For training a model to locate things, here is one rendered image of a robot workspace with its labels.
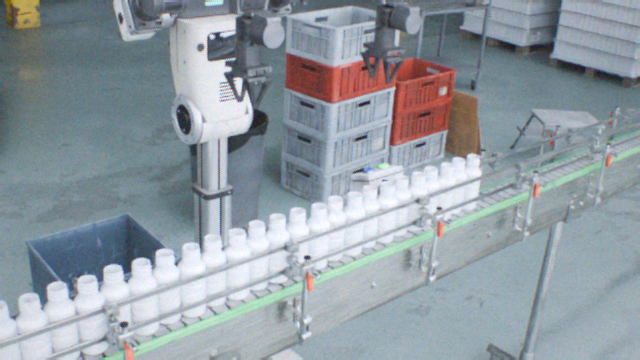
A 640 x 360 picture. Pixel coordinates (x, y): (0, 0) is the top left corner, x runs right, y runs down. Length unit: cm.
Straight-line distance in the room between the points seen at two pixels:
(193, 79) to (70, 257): 63
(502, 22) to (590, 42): 125
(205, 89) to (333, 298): 73
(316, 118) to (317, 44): 44
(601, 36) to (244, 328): 686
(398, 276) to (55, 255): 97
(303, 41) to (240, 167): 86
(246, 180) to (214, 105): 172
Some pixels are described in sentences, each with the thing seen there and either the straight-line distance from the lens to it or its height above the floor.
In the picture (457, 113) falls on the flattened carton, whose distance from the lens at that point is 518.
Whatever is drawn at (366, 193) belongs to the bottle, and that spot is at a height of 116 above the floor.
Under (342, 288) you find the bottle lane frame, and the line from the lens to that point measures 182.
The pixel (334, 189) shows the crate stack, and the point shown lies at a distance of 433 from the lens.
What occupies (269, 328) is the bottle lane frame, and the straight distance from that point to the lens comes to 172.
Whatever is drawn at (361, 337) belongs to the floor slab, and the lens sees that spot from 324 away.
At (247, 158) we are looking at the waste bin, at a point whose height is 47.
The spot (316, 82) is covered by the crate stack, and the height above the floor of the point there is 76.
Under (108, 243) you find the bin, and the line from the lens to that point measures 217.
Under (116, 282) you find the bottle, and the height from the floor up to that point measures 114.
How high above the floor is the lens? 193
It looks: 24 degrees down
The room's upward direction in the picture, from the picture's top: 4 degrees clockwise
